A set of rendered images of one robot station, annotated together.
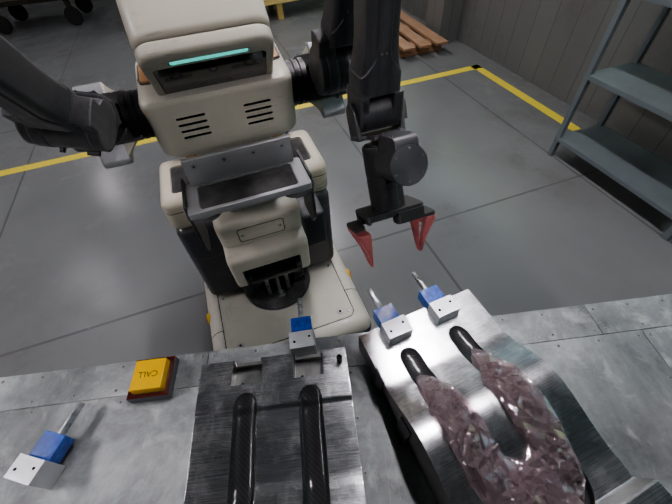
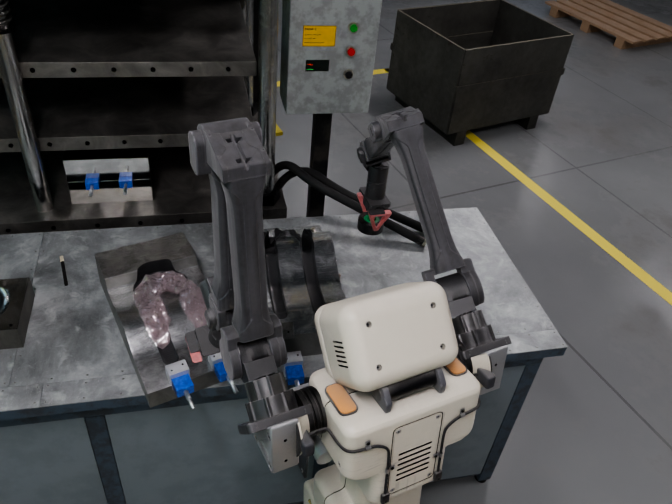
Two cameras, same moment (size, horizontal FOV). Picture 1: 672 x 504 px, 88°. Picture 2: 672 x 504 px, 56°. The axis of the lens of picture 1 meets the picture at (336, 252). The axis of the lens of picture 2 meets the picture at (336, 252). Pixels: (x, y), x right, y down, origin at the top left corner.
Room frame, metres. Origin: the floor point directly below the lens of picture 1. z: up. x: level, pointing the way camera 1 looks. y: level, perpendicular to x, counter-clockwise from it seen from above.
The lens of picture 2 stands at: (1.39, -0.09, 2.09)
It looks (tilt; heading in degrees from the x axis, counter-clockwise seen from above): 39 degrees down; 167
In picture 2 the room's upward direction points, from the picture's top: 6 degrees clockwise
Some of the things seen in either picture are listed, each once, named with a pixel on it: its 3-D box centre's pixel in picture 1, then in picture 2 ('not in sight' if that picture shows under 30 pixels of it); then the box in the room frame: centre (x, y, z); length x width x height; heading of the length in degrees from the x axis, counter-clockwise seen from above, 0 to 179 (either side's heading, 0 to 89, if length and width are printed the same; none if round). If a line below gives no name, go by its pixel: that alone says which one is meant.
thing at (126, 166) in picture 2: not in sight; (113, 144); (-0.75, -0.47, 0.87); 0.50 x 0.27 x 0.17; 3
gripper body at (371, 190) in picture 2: not in sight; (375, 189); (-0.09, 0.36, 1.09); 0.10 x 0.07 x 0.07; 8
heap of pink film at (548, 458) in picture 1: (502, 426); (169, 299); (0.13, -0.23, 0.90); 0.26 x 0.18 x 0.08; 20
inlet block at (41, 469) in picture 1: (56, 440); not in sight; (0.17, 0.52, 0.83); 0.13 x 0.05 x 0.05; 163
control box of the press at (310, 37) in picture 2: not in sight; (317, 181); (-0.69, 0.29, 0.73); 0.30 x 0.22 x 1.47; 93
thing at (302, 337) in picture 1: (301, 324); (295, 377); (0.37, 0.09, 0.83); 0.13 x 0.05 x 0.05; 5
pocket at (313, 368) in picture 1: (309, 367); (283, 333); (0.25, 0.06, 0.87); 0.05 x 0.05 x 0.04; 3
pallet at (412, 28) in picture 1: (383, 33); not in sight; (4.42, -0.73, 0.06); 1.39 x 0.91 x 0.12; 17
